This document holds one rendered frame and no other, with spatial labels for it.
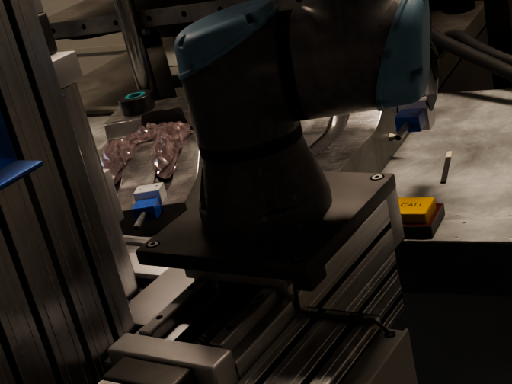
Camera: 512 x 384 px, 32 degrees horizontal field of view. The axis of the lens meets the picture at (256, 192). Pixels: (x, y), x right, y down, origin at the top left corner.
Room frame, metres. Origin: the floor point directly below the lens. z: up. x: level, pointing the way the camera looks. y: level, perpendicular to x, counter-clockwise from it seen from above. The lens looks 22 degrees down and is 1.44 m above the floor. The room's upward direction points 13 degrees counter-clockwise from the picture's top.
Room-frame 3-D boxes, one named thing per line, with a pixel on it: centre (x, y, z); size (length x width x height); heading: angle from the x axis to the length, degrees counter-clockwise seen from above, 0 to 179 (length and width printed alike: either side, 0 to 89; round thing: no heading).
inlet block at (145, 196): (1.46, 0.20, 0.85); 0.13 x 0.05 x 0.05; 167
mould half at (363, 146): (1.63, -0.15, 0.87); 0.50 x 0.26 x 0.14; 150
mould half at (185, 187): (1.74, 0.20, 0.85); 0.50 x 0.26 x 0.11; 167
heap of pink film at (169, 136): (1.74, 0.19, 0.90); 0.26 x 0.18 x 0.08; 167
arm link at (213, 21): (0.92, -0.01, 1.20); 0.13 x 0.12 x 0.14; 74
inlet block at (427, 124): (1.39, -0.28, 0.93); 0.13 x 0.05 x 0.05; 150
